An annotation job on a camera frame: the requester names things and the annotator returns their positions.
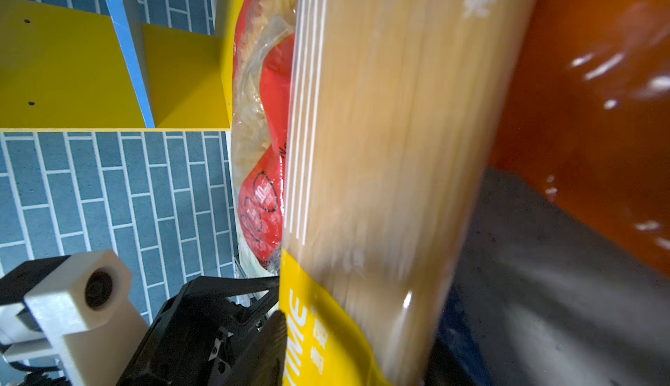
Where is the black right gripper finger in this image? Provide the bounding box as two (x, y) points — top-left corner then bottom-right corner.
(223, 310), (287, 386)

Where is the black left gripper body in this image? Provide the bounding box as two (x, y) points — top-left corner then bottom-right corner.
(118, 276), (279, 385)

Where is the blue shell pasta bag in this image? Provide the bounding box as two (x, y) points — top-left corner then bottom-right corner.
(425, 288), (494, 386)

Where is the yellow shelf with coloured boards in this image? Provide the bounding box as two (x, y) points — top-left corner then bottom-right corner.
(1, 0), (244, 131)

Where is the red macaroni bag upper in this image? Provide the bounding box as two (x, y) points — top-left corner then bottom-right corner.
(231, 0), (298, 274)

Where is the orange macaroni bag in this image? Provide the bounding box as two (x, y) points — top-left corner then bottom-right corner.
(490, 0), (669, 274)

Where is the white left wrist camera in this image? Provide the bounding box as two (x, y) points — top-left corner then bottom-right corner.
(1, 250), (148, 385)

